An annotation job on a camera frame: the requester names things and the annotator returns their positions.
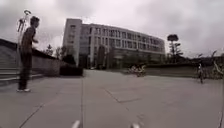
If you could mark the row of trees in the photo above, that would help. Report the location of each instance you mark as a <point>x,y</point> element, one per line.
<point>133,56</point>

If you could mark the large grey building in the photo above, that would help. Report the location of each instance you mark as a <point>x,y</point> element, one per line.
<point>116,41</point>

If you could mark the parked bicycles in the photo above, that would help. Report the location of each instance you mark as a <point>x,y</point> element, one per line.
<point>138,69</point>

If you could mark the grey paved plaza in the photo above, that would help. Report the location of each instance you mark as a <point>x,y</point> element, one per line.
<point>126,100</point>

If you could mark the dark hedge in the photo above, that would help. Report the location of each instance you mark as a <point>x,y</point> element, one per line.
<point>70,70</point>

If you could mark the round dark bush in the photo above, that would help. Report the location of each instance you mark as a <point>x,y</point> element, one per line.
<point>69,59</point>

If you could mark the grass bank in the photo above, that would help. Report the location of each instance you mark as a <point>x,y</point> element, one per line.
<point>170,70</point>

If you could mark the tall flat-crowned tree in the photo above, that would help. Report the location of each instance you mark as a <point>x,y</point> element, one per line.
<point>173,43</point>

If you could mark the robot's own part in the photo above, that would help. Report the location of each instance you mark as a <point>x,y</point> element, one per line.
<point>76,124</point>
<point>135,125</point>

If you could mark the person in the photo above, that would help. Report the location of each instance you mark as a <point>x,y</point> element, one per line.
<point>200,71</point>
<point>26,53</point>

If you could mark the grey stone steps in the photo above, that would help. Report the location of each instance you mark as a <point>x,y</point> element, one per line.
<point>7,74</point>

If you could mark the trees behind wall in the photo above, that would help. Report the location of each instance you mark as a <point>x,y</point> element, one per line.
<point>55,51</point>

